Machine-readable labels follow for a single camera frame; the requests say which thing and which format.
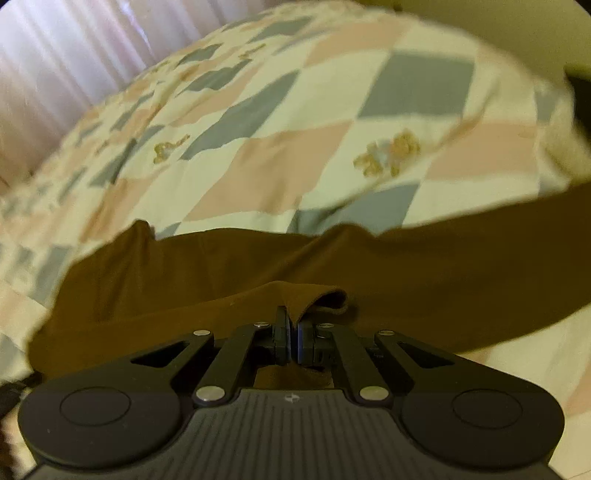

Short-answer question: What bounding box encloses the brown garment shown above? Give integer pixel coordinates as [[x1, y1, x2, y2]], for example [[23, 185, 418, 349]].
[[27, 184, 590, 379]]

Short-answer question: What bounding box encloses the pink curtain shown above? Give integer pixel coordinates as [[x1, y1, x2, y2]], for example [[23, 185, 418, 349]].
[[1, 0, 273, 191]]

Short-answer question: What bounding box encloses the checkered teddy bear quilt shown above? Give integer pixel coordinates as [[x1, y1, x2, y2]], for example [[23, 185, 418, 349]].
[[0, 6, 591, 462]]

